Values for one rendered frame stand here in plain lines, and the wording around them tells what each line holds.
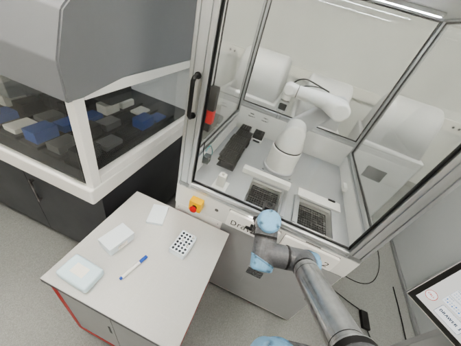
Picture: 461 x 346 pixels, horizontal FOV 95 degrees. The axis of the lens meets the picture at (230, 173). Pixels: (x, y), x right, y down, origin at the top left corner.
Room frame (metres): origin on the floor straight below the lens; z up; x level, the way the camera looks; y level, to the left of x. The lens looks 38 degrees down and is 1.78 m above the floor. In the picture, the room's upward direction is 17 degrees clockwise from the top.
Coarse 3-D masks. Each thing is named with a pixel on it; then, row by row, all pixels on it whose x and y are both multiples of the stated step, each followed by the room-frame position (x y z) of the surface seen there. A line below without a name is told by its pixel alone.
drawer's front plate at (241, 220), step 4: (232, 212) 0.76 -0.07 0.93; (236, 212) 0.77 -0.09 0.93; (228, 216) 0.76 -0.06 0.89; (232, 216) 0.76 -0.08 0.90; (236, 216) 0.75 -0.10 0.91; (240, 216) 0.75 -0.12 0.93; (244, 216) 0.76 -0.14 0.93; (228, 220) 0.76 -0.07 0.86; (236, 220) 0.75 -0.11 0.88; (240, 220) 0.75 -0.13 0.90; (244, 220) 0.74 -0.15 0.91; (248, 220) 0.74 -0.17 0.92; (252, 220) 0.75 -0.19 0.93; (228, 224) 0.76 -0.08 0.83; (236, 224) 0.75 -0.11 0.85; (240, 224) 0.75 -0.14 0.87; (244, 224) 0.74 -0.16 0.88; (248, 224) 0.74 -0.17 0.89; (236, 228) 0.75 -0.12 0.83; (240, 228) 0.75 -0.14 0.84; (244, 232) 0.74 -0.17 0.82; (248, 232) 0.74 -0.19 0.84; (252, 232) 0.73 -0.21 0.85; (280, 232) 0.73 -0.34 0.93; (252, 236) 0.73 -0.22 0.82
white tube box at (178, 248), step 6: (180, 234) 0.63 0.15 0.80; (186, 234) 0.64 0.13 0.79; (180, 240) 0.59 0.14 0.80; (186, 240) 0.60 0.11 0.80; (192, 240) 0.61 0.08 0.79; (174, 246) 0.55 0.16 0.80; (180, 246) 0.56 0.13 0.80; (174, 252) 0.53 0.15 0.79; (180, 252) 0.54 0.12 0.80; (186, 252) 0.54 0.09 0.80; (180, 258) 0.52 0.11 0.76
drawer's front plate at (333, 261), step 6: (282, 240) 0.71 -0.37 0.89; (288, 240) 0.71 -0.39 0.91; (294, 240) 0.70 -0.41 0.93; (294, 246) 0.70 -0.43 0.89; (300, 246) 0.69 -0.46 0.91; (306, 246) 0.69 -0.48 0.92; (312, 246) 0.70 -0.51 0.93; (318, 252) 0.68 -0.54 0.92; (324, 252) 0.69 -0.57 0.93; (324, 258) 0.67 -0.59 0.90; (330, 258) 0.67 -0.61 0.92; (336, 258) 0.67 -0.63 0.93; (324, 264) 0.67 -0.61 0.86; (330, 264) 0.67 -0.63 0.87; (336, 264) 0.66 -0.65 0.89
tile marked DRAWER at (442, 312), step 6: (444, 306) 0.53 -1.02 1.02; (438, 312) 0.51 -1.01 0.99; (444, 312) 0.51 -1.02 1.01; (450, 312) 0.51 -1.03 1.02; (444, 318) 0.49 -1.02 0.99; (450, 318) 0.49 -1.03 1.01; (456, 318) 0.49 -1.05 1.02; (450, 324) 0.47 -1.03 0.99; (456, 324) 0.47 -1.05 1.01; (456, 330) 0.46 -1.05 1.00
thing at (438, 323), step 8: (456, 264) 0.66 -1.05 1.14; (448, 272) 0.64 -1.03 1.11; (432, 280) 0.62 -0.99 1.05; (440, 280) 0.61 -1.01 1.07; (416, 288) 0.59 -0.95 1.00; (424, 288) 0.59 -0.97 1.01; (416, 304) 0.55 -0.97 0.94; (424, 304) 0.54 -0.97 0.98; (424, 312) 0.52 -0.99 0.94; (432, 320) 0.49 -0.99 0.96; (440, 328) 0.46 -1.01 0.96; (448, 336) 0.44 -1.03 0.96; (456, 344) 0.42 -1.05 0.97
